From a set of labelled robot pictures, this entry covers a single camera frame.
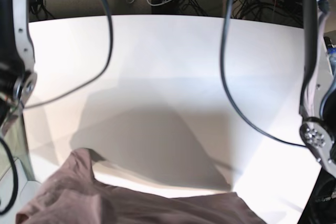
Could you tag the mauve t-shirt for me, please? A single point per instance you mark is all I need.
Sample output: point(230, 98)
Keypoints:
point(73, 195)

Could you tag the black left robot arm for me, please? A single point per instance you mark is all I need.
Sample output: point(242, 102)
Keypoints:
point(317, 97)

